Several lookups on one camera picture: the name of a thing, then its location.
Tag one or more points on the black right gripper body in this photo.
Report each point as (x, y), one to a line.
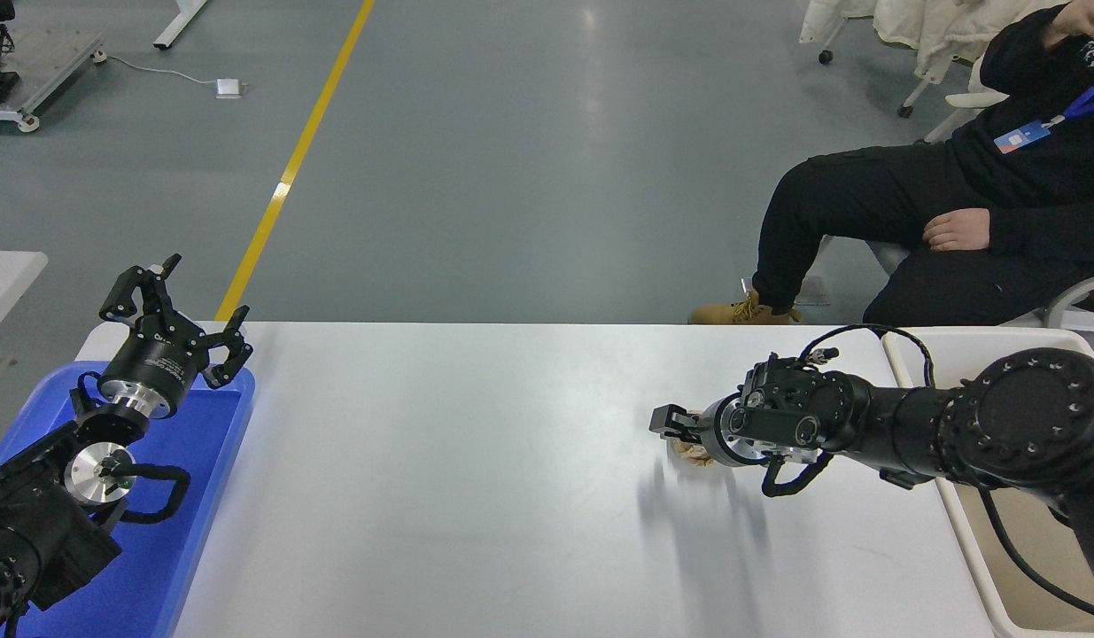
(702, 425)

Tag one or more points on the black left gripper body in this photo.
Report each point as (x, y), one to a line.
(157, 365)

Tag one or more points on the tan paper ball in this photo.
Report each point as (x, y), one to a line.
(693, 454)

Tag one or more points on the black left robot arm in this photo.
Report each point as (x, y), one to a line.
(33, 532)

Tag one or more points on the blue-badge person's left hand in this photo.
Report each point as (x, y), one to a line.
(958, 230)

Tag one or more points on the blue-badge person's right hand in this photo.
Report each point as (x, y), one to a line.
(1082, 16)

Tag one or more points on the blue plastic tray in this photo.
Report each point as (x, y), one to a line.
(192, 461)

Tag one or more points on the small white side table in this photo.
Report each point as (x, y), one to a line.
(6, 283)

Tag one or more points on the silver floor plate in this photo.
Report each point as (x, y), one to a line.
(814, 292)
(747, 285)

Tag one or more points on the white power adapter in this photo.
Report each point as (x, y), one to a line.
(228, 88)

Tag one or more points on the grey wheeled platform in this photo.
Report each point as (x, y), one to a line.
(55, 62)

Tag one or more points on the person with blue badge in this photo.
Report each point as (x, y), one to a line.
(865, 195)

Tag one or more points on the white desk leg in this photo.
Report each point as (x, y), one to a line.
(179, 22)

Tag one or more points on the large pale plastic bin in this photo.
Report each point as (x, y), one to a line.
(1034, 532)

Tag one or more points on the cream jacket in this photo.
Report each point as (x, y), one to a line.
(945, 31)
(834, 18)

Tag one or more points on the white chair frame with castors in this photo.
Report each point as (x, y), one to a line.
(825, 57)
(906, 110)

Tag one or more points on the grey chair with white frame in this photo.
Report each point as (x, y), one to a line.
(963, 99)

